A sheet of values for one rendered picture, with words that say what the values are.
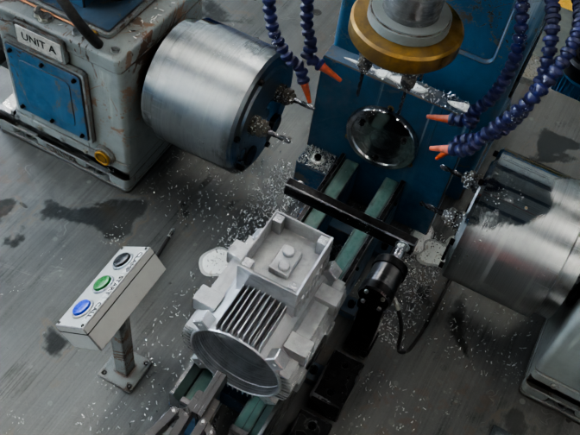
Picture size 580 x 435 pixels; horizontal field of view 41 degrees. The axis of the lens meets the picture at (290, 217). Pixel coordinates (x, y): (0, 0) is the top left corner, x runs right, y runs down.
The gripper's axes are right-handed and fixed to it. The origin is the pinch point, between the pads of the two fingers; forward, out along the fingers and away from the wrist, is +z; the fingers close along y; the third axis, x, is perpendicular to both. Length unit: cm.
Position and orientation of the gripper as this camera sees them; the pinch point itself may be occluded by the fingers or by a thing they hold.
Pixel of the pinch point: (210, 395)
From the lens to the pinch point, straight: 114.2
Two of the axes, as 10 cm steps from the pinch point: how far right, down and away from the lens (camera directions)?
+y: -8.8, -4.3, 2.1
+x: -0.4, 5.0, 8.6
